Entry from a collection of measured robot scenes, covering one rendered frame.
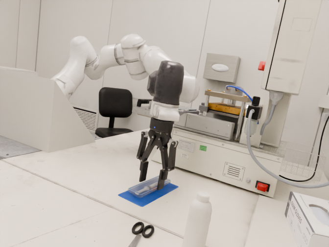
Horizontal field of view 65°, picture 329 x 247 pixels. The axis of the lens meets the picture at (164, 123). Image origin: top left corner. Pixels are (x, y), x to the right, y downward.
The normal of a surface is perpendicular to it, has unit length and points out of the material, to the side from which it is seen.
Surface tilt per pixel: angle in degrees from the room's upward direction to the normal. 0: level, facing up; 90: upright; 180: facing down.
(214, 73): 90
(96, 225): 0
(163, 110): 19
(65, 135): 90
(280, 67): 90
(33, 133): 90
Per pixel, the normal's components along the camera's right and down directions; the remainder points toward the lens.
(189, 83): 0.11, -0.28
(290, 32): -0.46, 0.07
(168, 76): -0.23, 0.04
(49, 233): 0.16, -0.97
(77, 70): 0.58, -0.19
